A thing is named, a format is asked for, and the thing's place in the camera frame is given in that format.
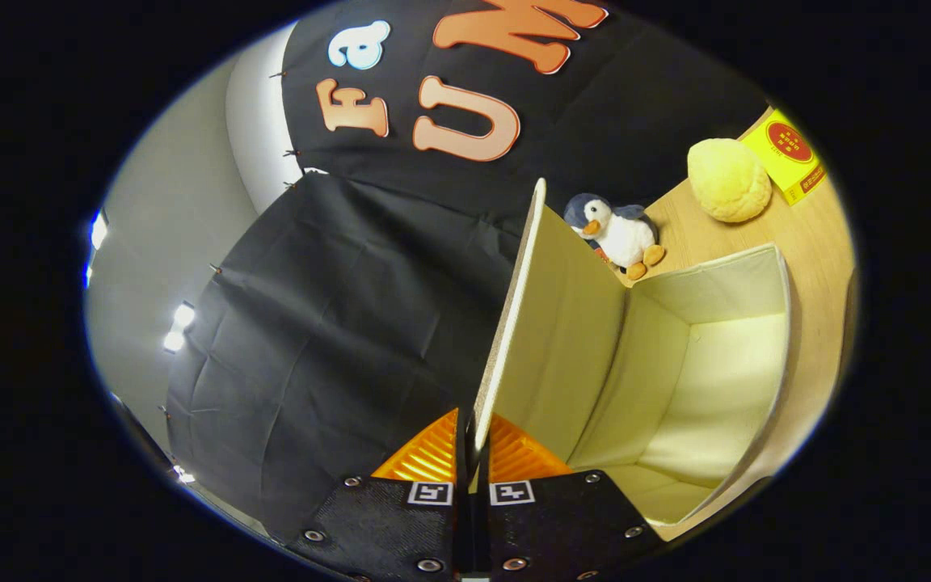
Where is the yellow bun plush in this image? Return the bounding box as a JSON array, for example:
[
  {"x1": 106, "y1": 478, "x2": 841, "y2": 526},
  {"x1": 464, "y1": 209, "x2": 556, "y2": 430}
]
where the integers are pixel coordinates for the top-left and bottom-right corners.
[{"x1": 687, "y1": 137, "x2": 773, "y2": 224}]

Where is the yellow book with red circle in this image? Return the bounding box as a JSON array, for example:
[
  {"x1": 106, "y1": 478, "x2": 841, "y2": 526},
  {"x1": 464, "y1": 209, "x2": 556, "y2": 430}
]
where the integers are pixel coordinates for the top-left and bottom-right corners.
[{"x1": 739, "y1": 108, "x2": 828, "y2": 206}]

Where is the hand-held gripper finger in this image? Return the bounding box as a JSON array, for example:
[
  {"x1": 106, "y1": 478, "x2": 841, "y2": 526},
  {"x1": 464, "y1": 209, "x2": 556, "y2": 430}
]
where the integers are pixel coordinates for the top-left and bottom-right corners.
[
  {"x1": 474, "y1": 412, "x2": 667, "y2": 582},
  {"x1": 284, "y1": 408, "x2": 474, "y2": 582}
]

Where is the penguin plush toy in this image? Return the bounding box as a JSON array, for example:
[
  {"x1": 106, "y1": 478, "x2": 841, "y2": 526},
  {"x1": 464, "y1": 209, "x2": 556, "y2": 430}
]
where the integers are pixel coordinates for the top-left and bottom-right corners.
[{"x1": 562, "y1": 192, "x2": 667, "y2": 281}]

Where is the brown fabric storage box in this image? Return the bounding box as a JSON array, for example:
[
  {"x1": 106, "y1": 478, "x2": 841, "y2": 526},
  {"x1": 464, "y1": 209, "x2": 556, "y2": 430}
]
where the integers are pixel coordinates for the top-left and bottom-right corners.
[{"x1": 472, "y1": 178, "x2": 794, "y2": 541}]

